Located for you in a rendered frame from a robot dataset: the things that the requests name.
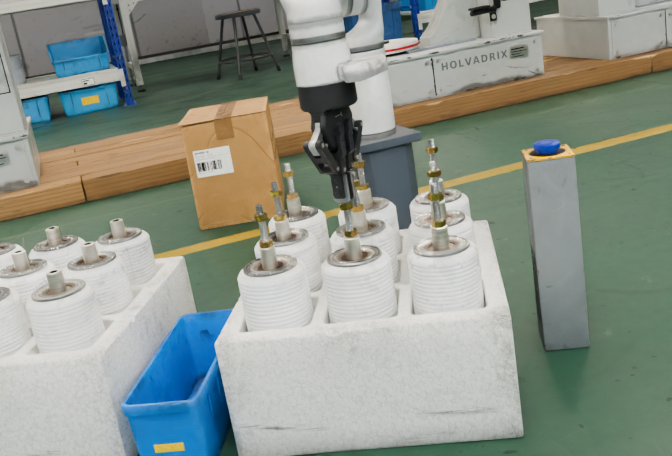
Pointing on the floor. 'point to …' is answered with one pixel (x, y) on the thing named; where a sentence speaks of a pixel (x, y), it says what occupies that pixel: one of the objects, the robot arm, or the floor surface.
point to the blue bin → (182, 392)
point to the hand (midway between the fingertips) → (342, 186)
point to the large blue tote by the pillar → (383, 20)
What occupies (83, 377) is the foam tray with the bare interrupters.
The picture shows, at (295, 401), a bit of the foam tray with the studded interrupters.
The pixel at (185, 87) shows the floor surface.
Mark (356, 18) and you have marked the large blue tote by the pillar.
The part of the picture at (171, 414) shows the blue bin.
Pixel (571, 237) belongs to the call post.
